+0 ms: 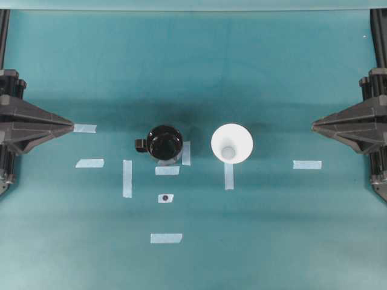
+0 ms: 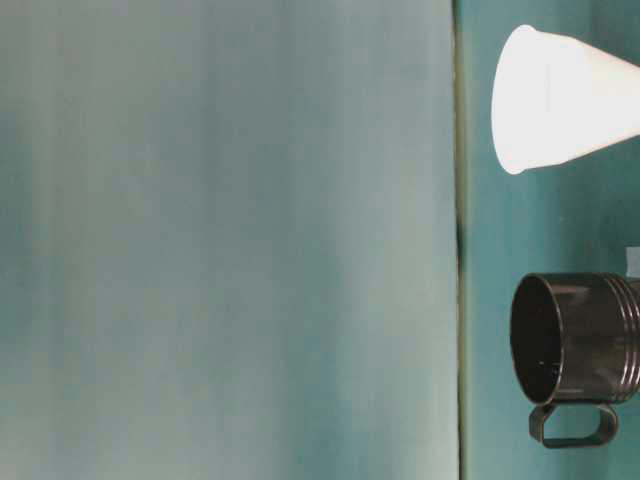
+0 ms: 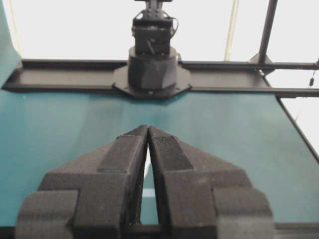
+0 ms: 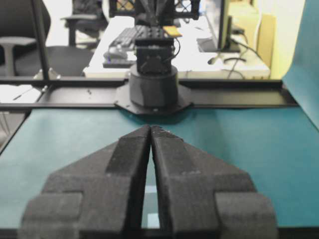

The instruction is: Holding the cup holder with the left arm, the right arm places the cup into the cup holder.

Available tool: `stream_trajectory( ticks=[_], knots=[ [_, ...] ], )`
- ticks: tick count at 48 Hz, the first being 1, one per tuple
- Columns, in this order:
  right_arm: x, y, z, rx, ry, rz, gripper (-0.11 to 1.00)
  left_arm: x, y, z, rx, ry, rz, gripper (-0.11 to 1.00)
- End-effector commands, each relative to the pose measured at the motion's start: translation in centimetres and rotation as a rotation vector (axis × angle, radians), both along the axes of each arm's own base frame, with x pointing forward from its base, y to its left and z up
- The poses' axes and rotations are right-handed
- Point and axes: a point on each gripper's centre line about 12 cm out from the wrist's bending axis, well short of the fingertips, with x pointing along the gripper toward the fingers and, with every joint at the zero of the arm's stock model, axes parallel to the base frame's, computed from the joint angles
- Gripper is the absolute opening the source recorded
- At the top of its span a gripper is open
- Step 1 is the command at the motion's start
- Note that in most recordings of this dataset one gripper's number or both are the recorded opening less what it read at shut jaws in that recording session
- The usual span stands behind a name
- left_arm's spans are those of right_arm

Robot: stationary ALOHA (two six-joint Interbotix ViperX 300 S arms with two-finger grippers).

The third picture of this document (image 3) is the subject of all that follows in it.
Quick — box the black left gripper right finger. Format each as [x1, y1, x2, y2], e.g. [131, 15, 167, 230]
[148, 126, 274, 239]

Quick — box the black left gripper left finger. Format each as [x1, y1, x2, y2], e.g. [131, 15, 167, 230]
[14, 125, 148, 239]

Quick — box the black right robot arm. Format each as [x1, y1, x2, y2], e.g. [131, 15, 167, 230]
[115, 0, 275, 239]

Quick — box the black aluminium frame rail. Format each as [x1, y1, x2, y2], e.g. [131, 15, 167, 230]
[2, 60, 319, 100]

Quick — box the black vertical frame post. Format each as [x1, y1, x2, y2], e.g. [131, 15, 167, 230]
[249, 0, 279, 74]

